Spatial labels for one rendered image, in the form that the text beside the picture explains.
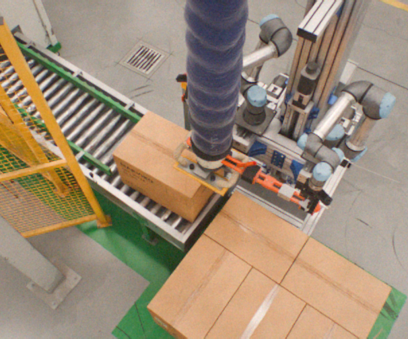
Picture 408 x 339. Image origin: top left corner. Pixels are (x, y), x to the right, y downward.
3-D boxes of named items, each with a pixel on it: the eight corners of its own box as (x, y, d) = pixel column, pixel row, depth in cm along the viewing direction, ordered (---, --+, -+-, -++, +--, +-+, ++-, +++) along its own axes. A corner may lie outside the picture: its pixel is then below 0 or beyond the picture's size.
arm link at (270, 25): (240, 101, 270) (276, 28, 228) (229, 83, 277) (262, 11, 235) (256, 98, 276) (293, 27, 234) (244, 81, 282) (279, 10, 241)
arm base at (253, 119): (249, 102, 285) (250, 93, 276) (270, 112, 281) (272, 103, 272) (238, 118, 279) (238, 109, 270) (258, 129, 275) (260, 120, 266)
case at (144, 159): (122, 182, 312) (112, 153, 277) (154, 142, 328) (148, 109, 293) (193, 223, 296) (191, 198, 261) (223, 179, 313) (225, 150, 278)
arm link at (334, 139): (325, 130, 263) (330, 117, 251) (344, 142, 258) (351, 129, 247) (314, 142, 258) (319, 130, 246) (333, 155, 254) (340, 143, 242)
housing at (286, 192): (277, 196, 232) (278, 192, 228) (282, 185, 235) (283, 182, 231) (288, 202, 230) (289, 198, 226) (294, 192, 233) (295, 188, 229)
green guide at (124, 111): (7, 43, 376) (3, 35, 368) (16, 36, 380) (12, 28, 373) (151, 133, 331) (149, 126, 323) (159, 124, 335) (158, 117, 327)
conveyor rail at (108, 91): (21, 50, 393) (13, 34, 376) (25, 46, 395) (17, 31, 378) (233, 182, 328) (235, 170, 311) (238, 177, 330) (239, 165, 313)
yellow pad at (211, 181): (172, 167, 252) (172, 163, 247) (182, 155, 256) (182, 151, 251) (223, 196, 243) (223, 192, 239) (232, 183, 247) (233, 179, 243)
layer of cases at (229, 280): (153, 318, 305) (146, 307, 270) (232, 212, 344) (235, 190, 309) (301, 432, 272) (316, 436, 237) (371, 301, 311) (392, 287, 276)
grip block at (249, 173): (239, 178, 237) (240, 173, 232) (248, 165, 241) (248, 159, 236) (252, 185, 235) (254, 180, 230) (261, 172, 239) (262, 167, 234)
